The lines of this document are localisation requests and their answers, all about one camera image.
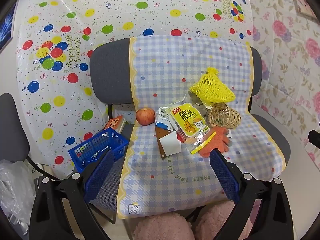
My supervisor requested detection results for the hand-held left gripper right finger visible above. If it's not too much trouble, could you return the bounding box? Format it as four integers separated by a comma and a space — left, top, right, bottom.
209, 149, 294, 240

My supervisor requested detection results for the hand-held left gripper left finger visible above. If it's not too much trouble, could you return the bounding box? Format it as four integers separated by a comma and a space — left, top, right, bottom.
29, 149, 115, 240

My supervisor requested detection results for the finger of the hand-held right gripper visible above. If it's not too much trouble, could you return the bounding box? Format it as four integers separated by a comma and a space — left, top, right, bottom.
308, 129, 320, 143

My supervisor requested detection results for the orange knitted glove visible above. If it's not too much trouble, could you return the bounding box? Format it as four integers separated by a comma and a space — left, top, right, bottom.
199, 127, 230, 158

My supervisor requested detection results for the clear zip bag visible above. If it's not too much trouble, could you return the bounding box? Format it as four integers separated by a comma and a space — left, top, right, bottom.
185, 127, 217, 155

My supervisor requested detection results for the woven bamboo basket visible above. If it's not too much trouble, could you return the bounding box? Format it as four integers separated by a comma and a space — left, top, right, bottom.
208, 102, 242, 128

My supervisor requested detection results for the white block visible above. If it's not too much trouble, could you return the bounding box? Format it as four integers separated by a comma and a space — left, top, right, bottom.
159, 131, 182, 157

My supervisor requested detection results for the yellow sausage packet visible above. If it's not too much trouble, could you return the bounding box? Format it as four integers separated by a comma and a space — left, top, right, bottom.
170, 102, 209, 137

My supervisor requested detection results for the brown leather sheath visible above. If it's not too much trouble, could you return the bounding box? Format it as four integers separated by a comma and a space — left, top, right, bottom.
154, 126, 175, 158

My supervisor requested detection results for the blue and white milk carton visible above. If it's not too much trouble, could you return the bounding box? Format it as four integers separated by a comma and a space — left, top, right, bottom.
154, 107, 175, 130

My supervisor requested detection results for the yellow mesh net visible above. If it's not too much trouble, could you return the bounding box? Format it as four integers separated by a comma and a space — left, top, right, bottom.
189, 67, 236, 104

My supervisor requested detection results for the blue plastic basket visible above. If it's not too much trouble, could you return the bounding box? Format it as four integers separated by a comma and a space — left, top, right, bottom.
69, 127, 129, 173

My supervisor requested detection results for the red apple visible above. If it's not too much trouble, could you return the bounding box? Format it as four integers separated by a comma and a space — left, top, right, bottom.
136, 108, 155, 125

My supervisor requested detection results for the clear plastic bag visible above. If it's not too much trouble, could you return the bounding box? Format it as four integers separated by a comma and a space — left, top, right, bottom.
0, 160, 37, 230

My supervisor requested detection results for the floral print plastic sheet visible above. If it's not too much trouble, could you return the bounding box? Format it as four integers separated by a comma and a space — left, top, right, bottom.
246, 0, 320, 165

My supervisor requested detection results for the grey office chair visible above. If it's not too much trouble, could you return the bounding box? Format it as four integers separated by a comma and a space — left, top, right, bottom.
89, 36, 292, 224

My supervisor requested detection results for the blue checked cloth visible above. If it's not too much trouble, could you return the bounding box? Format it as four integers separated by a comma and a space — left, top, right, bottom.
116, 35, 287, 218

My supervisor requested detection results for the pink framed picture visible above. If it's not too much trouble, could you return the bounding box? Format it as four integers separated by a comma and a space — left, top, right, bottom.
287, 0, 318, 20

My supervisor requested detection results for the balloon print plastic sheet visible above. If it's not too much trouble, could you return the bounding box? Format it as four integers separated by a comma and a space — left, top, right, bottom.
15, 0, 254, 180

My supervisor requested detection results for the black cable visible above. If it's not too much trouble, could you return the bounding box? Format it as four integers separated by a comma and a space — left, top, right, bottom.
27, 155, 49, 173

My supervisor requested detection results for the dark blue wall picture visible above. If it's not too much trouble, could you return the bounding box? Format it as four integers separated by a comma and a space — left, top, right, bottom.
0, 12, 15, 48

